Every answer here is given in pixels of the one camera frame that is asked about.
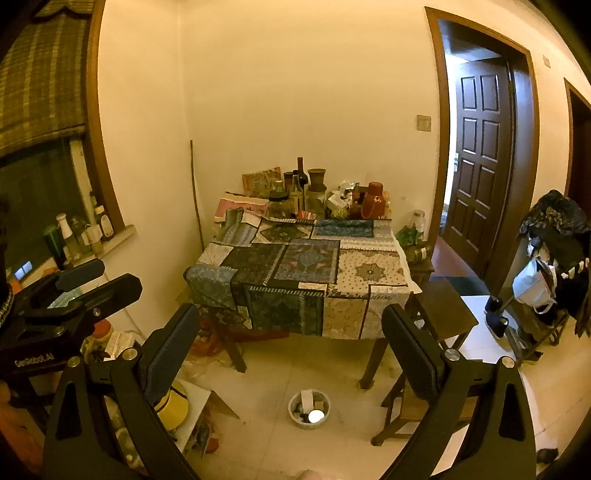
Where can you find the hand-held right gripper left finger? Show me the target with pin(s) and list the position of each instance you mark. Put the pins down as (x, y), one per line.
(168, 355)

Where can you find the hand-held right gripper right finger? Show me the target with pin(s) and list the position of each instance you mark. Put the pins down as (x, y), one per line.
(408, 350)

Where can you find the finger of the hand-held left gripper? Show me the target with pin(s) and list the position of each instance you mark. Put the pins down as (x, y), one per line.
(85, 272)
(115, 288)

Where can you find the small round waste bin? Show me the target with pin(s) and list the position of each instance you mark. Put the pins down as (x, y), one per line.
(295, 417)

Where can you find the row of windowsill bottles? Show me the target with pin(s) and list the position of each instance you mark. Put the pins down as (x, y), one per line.
(69, 240)

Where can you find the orange lidded jar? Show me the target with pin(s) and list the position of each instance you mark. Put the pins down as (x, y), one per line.
(102, 334)

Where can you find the yellow round lid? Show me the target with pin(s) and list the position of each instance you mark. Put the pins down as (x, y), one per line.
(174, 406)

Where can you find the dark wooden stool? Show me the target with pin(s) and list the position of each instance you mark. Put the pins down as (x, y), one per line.
(443, 309)

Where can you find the white side table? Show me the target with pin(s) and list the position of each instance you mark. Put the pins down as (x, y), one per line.
(475, 346)

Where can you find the orange cloth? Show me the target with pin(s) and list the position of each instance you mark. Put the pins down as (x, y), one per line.
(21, 434)

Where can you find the dark lidded jar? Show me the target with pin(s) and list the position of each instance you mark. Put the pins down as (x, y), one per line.
(419, 254)

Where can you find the green leafy bundle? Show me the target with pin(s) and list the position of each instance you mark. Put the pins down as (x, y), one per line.
(408, 236)

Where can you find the thin wooden stick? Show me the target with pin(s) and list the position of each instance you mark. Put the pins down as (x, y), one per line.
(194, 194)

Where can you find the clear glass jar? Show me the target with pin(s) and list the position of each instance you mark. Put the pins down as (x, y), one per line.
(418, 220)

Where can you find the table with patchwork cloth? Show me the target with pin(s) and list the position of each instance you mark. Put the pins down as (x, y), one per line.
(286, 272)

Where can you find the pink folded cloth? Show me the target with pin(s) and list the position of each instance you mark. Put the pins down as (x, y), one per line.
(242, 205)

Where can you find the red thermos flask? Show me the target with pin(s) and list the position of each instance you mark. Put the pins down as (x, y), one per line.
(373, 203)

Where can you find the crumpled foil wrapper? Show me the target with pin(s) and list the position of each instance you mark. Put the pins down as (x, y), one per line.
(349, 187)

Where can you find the floral patterned box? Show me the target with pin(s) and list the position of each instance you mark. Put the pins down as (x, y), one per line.
(261, 182)

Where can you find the cluster of jars and containers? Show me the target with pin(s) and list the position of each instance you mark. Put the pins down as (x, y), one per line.
(286, 203)

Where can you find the pile of dark clothes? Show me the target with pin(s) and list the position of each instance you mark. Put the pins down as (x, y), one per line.
(558, 230)

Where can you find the brown ceramic vase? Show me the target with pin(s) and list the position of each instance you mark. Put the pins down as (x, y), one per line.
(317, 180)

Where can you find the woven window blind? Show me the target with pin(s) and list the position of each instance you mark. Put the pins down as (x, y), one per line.
(41, 78)

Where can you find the brown panelled door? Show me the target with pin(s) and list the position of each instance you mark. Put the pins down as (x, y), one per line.
(480, 161)

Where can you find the dark wine bottle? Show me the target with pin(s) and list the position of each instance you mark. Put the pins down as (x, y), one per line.
(302, 173)

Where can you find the brown window frame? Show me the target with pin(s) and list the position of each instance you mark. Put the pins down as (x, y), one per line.
(99, 138)

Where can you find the brown door frame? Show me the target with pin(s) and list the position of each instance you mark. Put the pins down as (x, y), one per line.
(524, 161)
(569, 138)

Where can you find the beige light switch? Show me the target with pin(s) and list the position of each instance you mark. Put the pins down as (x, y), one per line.
(424, 122)

